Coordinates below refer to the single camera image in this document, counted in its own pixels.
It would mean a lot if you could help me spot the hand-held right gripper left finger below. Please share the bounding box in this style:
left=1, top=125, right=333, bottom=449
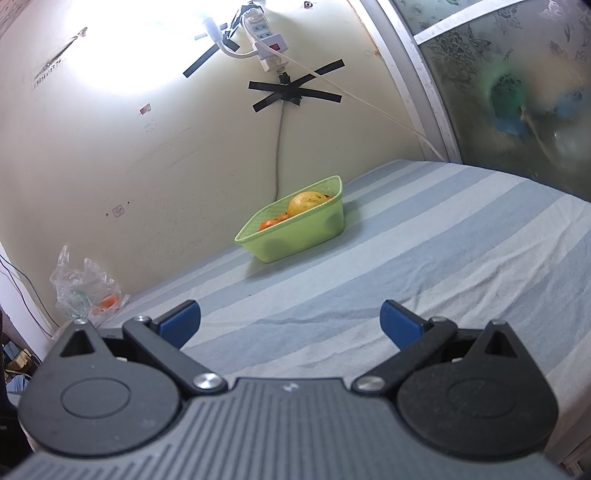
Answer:
left=46, top=300, right=227, bottom=394

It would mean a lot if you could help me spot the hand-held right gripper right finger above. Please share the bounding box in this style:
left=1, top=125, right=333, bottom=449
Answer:
left=352, top=300, right=529, bottom=395

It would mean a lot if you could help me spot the green plastic basket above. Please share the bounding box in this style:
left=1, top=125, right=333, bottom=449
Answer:
left=235, top=175, right=346, bottom=264

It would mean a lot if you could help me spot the large yellow citrus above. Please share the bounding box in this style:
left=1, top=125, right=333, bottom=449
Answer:
left=287, top=191, right=326, bottom=217

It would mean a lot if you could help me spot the striped bed sheet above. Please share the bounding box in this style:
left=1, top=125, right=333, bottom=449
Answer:
left=0, top=159, right=591, bottom=462

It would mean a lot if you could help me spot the clear plastic bag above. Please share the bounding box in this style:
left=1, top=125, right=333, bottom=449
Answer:
left=50, top=244, right=132, bottom=324

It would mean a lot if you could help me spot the frosted glass window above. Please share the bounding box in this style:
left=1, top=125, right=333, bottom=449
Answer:
left=392, top=0, right=591, bottom=204

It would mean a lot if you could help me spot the green round container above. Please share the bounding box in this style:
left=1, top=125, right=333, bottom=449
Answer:
left=487, top=69, right=529, bottom=137

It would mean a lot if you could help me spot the black tape cross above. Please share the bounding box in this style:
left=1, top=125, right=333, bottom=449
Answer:
left=248, top=59, right=345, bottom=114
left=182, top=21, right=241, bottom=78

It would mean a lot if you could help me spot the white power strip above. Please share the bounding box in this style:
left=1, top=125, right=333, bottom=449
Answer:
left=242, top=7, right=289, bottom=72

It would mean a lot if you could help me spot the white plug-in lamp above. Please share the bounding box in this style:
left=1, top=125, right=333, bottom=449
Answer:
left=194, top=16, right=259, bottom=61

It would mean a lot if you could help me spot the grey wall cable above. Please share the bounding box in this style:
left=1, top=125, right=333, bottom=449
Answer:
left=272, top=104, right=289, bottom=200

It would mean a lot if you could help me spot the white power cable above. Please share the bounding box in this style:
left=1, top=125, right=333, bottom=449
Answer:
left=277, top=51, right=445, bottom=161

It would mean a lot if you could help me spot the white window frame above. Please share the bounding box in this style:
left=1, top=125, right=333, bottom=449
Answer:
left=348, top=0, right=462, bottom=163

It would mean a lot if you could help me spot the printed wall label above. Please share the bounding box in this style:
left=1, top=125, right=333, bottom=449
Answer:
left=32, top=58, right=65, bottom=89

